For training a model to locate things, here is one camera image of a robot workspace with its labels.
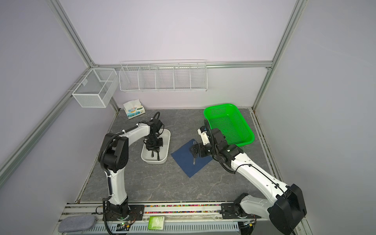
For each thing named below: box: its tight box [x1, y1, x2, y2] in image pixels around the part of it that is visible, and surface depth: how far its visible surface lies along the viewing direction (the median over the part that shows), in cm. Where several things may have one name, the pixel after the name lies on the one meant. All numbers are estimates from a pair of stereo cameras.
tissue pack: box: [122, 98, 146, 120], surface depth 116 cm
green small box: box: [147, 215, 165, 231], surface depth 71 cm
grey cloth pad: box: [57, 214, 97, 233], surface depth 71 cm
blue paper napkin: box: [170, 138, 213, 178], surface depth 93 cm
